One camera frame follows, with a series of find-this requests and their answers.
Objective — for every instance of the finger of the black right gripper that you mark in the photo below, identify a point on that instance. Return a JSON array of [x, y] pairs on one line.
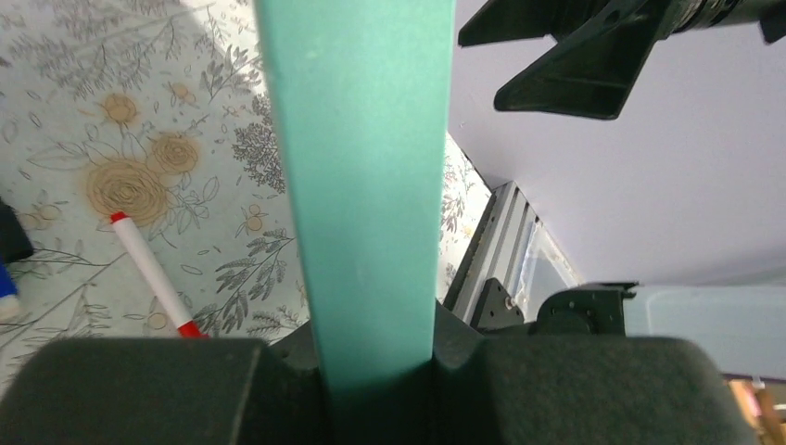
[[500, 21], [591, 72]]

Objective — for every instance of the blue cap whiteboard marker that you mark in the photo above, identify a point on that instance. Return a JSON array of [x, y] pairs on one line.
[[10, 306]]

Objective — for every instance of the floral patterned table mat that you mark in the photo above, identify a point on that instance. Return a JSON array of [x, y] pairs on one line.
[[157, 109]]

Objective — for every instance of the teal file folder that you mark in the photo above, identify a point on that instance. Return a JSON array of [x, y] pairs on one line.
[[360, 93]]

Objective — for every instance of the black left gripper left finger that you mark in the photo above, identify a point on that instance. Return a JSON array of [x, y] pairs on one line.
[[163, 391]]

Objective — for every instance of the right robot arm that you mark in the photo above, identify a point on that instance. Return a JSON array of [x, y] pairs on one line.
[[685, 16]]

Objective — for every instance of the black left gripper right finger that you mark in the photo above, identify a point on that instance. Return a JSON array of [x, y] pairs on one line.
[[514, 388]]

